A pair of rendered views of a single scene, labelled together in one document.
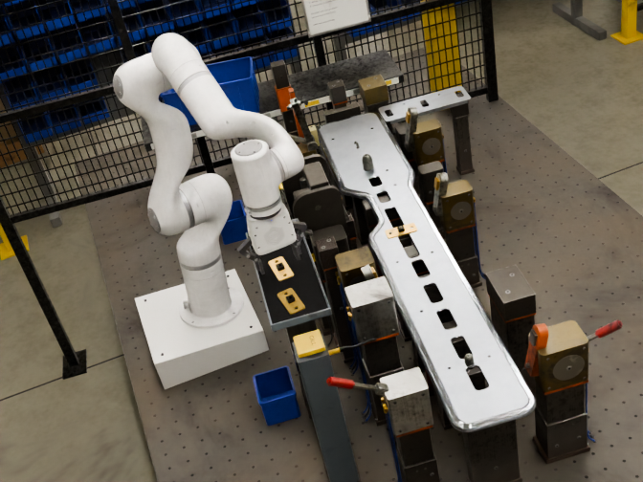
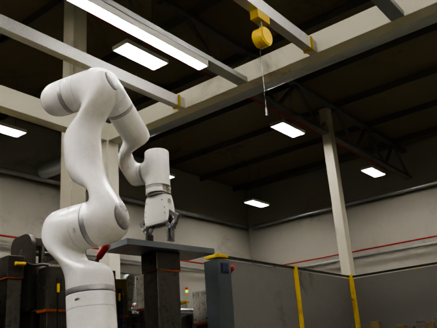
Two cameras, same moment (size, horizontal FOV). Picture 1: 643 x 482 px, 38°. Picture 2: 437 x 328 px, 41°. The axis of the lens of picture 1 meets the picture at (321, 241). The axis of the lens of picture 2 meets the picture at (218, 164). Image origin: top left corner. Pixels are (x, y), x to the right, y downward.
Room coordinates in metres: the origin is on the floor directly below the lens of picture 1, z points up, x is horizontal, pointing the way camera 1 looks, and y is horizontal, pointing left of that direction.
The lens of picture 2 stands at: (2.79, 1.65, 0.78)
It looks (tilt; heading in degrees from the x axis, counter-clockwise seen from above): 19 degrees up; 229
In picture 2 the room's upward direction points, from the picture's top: 4 degrees counter-clockwise
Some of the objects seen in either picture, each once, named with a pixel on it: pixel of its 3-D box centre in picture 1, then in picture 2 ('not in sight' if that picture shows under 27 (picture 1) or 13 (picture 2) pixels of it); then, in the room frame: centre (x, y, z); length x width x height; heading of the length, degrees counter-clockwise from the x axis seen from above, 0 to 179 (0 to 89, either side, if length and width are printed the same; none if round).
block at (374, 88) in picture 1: (379, 128); not in sight; (2.72, -0.28, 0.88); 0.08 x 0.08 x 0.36; 5
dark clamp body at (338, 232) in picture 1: (335, 292); not in sight; (1.92, -0.01, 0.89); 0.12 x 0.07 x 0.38; 95
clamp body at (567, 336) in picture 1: (565, 393); not in sight; (1.41, -0.47, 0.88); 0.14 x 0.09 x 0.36; 95
